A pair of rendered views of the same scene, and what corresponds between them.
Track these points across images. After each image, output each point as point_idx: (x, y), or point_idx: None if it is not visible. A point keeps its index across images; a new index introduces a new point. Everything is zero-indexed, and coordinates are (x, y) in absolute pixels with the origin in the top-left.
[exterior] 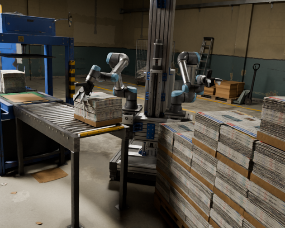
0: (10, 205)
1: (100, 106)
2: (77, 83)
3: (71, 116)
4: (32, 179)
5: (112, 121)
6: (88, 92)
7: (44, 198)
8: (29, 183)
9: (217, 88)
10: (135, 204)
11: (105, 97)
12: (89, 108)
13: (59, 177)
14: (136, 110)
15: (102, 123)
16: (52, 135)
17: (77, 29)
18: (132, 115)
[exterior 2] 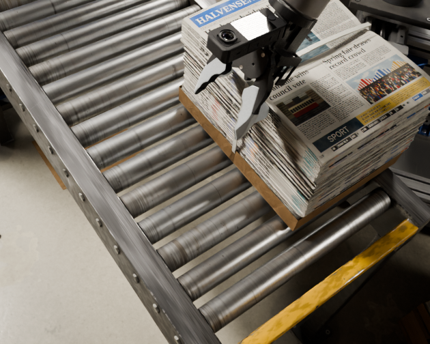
0: None
1: (336, 167)
2: (230, 42)
3: (164, 72)
4: (40, 167)
5: (364, 181)
6: (280, 67)
7: (83, 270)
8: (33, 191)
9: None
10: (346, 314)
11: (357, 74)
12: (275, 151)
13: (119, 163)
14: (424, 21)
15: (321, 209)
16: (98, 231)
17: None
18: (403, 46)
